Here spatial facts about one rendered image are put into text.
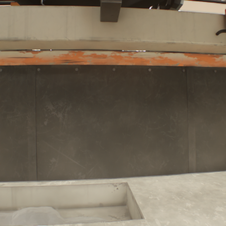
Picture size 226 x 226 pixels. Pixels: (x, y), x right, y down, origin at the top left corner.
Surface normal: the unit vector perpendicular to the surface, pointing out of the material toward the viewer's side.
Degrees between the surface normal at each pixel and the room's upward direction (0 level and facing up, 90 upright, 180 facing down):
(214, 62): 90
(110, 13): 180
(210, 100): 90
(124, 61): 90
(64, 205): 90
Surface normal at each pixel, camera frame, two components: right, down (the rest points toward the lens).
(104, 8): 0.02, 1.00
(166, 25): 0.09, -0.03
